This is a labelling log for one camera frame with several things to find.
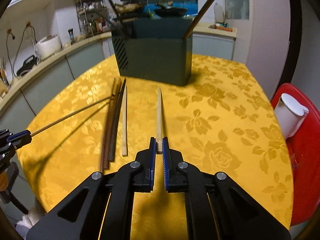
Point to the dark green utensil holder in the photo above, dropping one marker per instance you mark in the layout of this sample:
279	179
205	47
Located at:
154	49

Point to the yellow floral tablecloth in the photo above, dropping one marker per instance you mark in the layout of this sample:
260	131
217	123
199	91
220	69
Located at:
220	121

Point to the metal spice rack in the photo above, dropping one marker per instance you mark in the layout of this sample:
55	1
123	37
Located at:
92	16

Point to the white plastic jug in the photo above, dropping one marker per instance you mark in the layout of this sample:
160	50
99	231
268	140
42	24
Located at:
290	115

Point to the orange cloth on counter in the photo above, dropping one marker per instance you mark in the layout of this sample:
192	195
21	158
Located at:
220	26

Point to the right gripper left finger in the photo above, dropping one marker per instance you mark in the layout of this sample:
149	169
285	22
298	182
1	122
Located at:
101	206

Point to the light bamboo chopstick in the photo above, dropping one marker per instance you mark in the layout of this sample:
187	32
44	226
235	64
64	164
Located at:
159	127

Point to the white rice cooker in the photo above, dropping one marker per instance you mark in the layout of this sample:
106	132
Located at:
47	46

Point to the red plastic stool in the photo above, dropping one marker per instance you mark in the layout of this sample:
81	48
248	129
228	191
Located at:
303	149

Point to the black wok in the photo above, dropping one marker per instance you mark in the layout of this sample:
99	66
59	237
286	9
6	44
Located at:
165	12

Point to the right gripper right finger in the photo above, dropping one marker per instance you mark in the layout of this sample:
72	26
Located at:
216	206

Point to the light wooden chopstick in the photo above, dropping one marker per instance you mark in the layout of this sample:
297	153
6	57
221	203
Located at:
124	124

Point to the thin dark metal chopstick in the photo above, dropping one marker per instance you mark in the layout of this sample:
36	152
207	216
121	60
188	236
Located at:
70	115

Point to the golden pot with lid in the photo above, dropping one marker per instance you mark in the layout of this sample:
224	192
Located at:
130	7

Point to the black countertop appliance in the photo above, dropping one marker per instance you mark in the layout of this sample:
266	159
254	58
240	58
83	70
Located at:
27	65

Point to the black patterned chopstick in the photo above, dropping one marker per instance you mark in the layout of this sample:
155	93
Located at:
115	11
196	20

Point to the dark brown wooden chopstick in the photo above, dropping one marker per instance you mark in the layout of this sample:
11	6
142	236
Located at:
114	128

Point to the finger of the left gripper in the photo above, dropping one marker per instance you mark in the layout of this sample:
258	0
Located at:
20	139

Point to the white plastic bottle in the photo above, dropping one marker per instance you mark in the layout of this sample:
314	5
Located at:
218	13

